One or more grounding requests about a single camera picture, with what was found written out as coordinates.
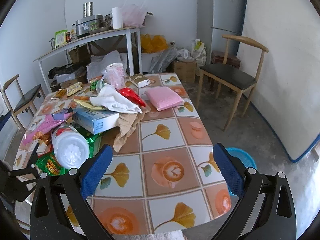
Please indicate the cardboard box on floor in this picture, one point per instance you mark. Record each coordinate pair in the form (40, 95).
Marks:
(186, 71)

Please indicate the white cloth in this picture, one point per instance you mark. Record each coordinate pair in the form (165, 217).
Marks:
(114, 101)

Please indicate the pink sponge cloth pad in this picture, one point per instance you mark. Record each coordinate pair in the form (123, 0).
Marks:
(163, 98)

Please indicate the paper towel roll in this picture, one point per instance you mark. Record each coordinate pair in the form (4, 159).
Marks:
(117, 18)

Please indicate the red plastic bag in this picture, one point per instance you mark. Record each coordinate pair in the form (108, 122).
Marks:
(132, 96)

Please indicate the patterned tablecloth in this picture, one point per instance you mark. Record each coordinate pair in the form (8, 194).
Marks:
(165, 177)

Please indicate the gold tissue pack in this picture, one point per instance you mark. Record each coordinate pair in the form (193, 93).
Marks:
(139, 80)

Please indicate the small gold candy packet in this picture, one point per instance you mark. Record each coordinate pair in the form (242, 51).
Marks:
(74, 88)

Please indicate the yellow plastic bags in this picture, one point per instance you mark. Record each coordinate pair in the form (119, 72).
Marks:
(153, 44)

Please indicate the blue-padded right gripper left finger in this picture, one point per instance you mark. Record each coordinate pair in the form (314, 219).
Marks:
(48, 219)

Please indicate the blue plastic basket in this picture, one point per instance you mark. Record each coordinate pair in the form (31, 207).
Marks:
(241, 156)

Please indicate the grey refrigerator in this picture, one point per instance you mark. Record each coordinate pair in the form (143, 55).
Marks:
(216, 18)

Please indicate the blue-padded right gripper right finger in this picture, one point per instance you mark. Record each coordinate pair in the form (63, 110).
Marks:
(276, 218)

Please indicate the yellow snack wrapper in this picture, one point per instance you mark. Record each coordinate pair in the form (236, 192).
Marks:
(87, 105)

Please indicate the wooden chair at left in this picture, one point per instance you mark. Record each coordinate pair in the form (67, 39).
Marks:
(26, 101)

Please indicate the steel cooking pot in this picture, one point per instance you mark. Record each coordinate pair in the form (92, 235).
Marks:
(87, 24)

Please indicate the wooden chair black seat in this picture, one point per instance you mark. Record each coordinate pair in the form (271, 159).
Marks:
(233, 78)

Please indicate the pink orange snack bag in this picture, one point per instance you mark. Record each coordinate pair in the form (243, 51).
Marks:
(48, 123)

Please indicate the white plastic bottle red label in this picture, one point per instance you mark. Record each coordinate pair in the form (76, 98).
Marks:
(71, 149)

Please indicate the green foil snack bag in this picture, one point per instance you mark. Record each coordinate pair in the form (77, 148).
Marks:
(49, 164)

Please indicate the beige stocking fabric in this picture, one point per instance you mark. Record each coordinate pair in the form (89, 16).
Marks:
(127, 124)

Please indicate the blue white cardboard box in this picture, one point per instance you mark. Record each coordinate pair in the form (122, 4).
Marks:
(95, 121)

